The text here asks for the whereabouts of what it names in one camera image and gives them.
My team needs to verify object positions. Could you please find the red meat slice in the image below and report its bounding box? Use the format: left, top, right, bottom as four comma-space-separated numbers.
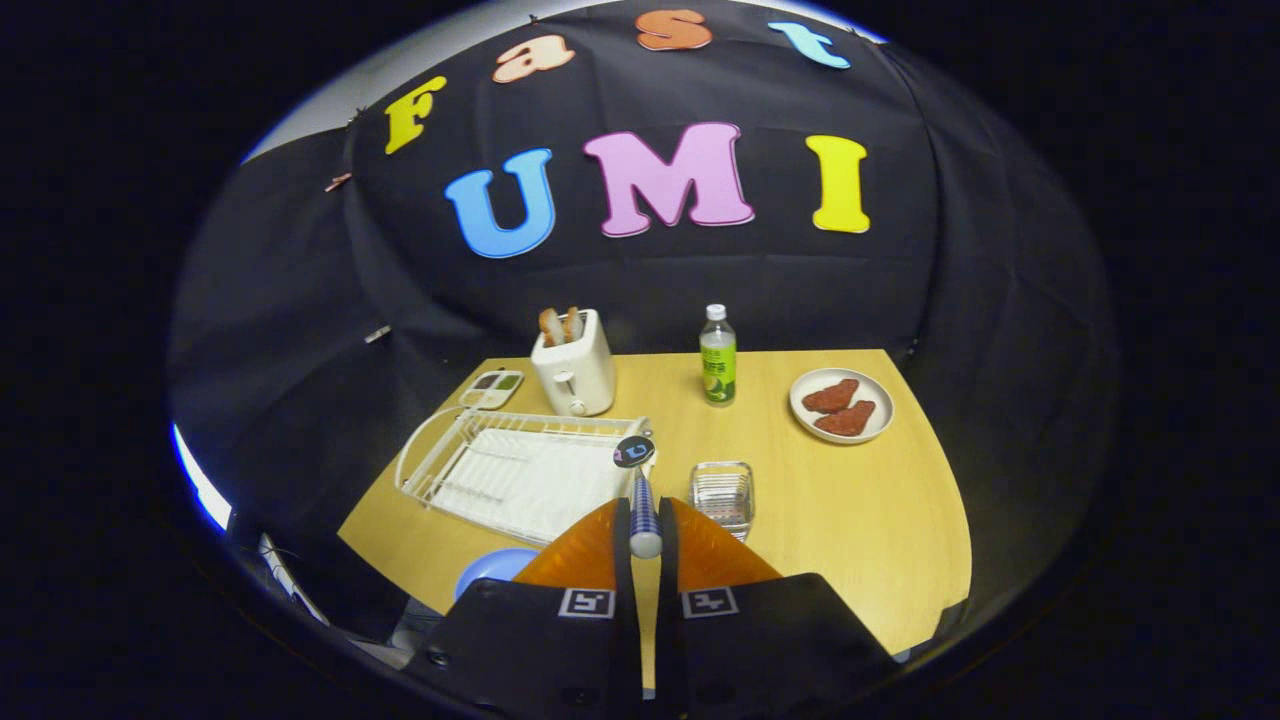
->
814, 400, 877, 437
802, 378, 861, 414

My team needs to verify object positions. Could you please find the black backdrop cloth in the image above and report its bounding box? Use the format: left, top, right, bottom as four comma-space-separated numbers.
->
170, 0, 1121, 641

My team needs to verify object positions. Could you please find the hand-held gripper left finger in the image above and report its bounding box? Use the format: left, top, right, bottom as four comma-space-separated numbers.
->
405, 498, 641, 720

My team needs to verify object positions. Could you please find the striped handle metal spoon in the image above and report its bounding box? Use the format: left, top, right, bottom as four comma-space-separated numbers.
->
612, 435, 664, 559

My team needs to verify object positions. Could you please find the light blue plate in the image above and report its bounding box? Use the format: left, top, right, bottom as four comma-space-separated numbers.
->
454, 548, 541, 601

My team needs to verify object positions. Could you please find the silver wire basket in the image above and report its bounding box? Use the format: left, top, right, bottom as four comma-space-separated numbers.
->
688, 461, 755, 541

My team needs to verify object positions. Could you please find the green label drink bottle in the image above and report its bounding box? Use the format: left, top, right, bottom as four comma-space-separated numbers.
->
699, 304, 738, 406

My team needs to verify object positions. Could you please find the white toaster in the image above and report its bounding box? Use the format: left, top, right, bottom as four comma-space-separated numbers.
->
530, 308, 617, 417

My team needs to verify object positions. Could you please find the white power strip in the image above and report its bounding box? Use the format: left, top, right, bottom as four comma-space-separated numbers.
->
260, 535, 331, 626

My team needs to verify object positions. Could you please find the divided condiment dish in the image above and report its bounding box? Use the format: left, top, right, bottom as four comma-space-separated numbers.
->
460, 369, 525, 410

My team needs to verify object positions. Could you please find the white wire dish rack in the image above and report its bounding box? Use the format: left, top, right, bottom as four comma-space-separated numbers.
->
396, 405, 653, 546

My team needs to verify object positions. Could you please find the small white plate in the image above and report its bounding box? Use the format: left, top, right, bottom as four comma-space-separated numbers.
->
789, 368, 895, 445

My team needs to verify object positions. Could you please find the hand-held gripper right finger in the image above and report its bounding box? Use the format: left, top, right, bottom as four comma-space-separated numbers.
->
655, 497, 901, 720

